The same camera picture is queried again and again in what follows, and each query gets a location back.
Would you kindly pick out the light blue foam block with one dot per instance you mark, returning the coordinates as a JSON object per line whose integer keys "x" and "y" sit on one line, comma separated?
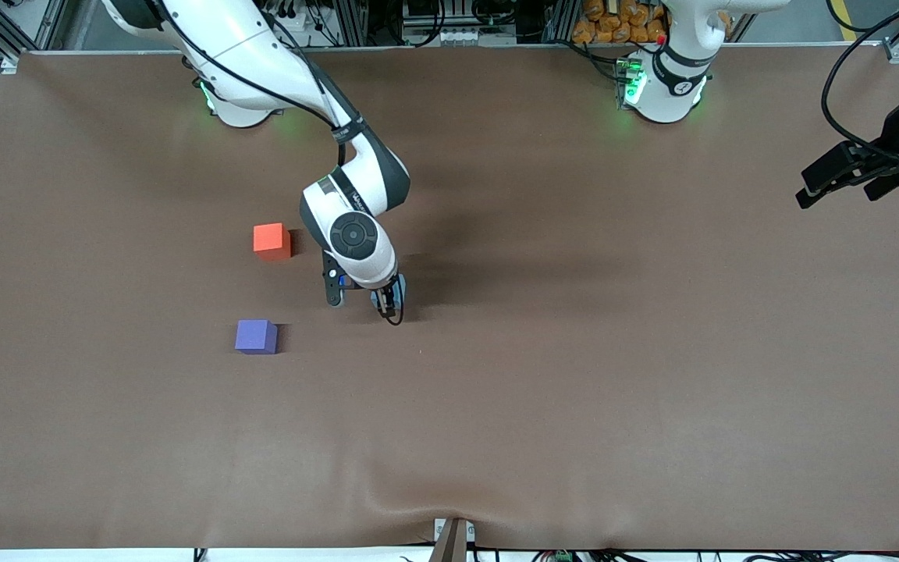
{"x": 401, "y": 287}

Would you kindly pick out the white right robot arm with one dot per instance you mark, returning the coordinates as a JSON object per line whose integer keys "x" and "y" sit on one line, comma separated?
{"x": 262, "y": 55}

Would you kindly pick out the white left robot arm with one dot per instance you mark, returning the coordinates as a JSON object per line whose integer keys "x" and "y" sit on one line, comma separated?
{"x": 664, "y": 94}

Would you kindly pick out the orange foam block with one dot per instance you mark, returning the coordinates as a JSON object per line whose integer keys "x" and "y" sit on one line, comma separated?
{"x": 271, "y": 239}

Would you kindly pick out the purple foam block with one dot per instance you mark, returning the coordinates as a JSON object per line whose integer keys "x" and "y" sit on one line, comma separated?
{"x": 254, "y": 337}

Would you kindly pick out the table cover sheet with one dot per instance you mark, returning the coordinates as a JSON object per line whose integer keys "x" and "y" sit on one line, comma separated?
{"x": 496, "y": 421}

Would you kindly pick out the white power strip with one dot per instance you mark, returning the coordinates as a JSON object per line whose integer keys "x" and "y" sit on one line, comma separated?
{"x": 457, "y": 37}

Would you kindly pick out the pile of orange toy fruits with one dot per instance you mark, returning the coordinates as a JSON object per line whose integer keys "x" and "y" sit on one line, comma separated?
{"x": 605, "y": 23}

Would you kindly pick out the white socket strip with plugs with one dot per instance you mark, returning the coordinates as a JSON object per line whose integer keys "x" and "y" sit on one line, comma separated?
{"x": 293, "y": 17}

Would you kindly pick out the green terminal connector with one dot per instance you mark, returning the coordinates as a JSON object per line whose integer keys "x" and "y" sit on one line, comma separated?
{"x": 563, "y": 556}

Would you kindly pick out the silver table corner bracket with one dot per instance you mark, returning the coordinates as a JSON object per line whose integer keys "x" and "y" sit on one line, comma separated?
{"x": 11, "y": 64}
{"x": 898, "y": 51}

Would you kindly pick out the camera mount post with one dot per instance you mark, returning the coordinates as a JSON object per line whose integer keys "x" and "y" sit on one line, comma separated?
{"x": 451, "y": 546}

